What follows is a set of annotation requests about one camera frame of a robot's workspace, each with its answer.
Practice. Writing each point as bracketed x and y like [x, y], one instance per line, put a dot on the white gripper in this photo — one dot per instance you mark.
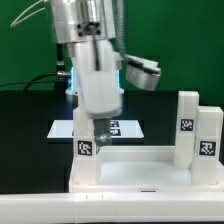
[98, 89]

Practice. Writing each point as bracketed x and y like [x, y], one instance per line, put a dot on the white desk top tray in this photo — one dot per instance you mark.
[128, 169]

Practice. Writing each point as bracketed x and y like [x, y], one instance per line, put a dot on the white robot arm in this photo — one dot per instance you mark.
[93, 30]

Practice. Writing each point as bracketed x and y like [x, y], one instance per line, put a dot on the fiducial marker sheet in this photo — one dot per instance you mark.
[120, 129]

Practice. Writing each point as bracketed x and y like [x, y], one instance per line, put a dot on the white front rail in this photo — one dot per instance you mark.
[79, 208]

